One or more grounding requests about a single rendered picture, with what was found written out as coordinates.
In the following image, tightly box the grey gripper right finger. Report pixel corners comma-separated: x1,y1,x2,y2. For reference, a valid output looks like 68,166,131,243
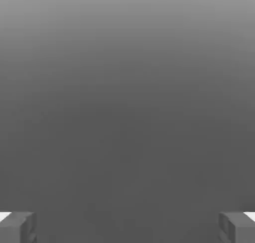
218,211,255,243

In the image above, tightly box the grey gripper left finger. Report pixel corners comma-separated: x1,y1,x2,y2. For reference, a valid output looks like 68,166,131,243
0,211,38,243

